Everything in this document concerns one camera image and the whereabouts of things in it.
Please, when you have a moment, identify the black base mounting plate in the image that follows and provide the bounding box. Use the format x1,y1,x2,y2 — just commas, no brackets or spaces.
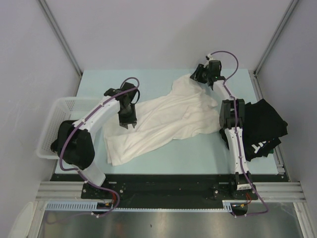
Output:
81,173,258,216

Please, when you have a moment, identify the aluminium corner post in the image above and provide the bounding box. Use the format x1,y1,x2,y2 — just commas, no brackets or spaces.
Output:
254,0,300,75
37,0,84,76

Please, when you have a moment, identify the aluminium frame rail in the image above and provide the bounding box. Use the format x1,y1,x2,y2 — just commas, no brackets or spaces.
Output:
36,181,306,203

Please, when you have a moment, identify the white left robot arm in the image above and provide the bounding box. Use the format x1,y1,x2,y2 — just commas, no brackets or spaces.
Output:
51,78,140,198

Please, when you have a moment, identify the right aluminium corner post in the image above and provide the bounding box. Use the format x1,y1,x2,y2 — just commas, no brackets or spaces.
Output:
254,0,300,75

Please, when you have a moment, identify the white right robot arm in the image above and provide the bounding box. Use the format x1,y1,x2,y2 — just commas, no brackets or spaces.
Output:
190,59,249,175

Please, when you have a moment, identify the black t shirt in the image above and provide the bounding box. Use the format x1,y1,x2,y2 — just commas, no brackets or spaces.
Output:
50,139,58,153

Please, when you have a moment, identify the white t shirt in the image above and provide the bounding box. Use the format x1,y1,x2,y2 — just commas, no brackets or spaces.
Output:
103,75,220,166

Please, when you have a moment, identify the white slotted cable duct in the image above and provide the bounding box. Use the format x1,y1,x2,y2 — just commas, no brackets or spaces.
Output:
46,201,247,214

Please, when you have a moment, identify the white plastic laundry basket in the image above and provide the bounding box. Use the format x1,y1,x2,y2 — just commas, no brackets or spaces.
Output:
36,97,100,160

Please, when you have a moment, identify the left aluminium corner post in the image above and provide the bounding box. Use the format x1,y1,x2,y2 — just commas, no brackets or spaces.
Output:
37,0,84,76

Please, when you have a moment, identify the stack of black t shirts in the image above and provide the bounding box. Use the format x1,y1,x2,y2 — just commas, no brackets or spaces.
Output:
219,98,289,162

